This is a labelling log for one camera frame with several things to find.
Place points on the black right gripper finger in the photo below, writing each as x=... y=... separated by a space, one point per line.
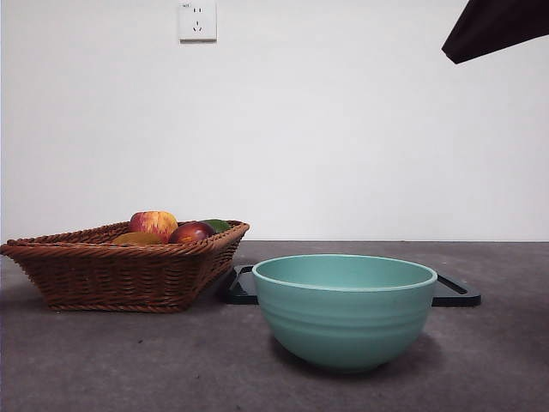
x=497 y=26

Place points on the teal ribbed bowl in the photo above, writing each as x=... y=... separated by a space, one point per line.
x=347 y=322

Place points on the brown kiwi fruit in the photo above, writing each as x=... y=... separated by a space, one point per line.
x=137 y=239

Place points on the black rectangular tray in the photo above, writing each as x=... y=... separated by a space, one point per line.
x=456 y=296

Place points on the green avocado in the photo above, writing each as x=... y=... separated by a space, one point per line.
x=219 y=225

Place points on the dark red plum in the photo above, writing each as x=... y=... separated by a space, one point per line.
x=191 y=234

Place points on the red yellow apple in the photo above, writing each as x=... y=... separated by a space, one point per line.
x=152 y=224

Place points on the brown wicker basket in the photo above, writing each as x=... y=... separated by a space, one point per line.
x=107 y=279

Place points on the white wall socket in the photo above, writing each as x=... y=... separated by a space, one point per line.
x=197 y=21

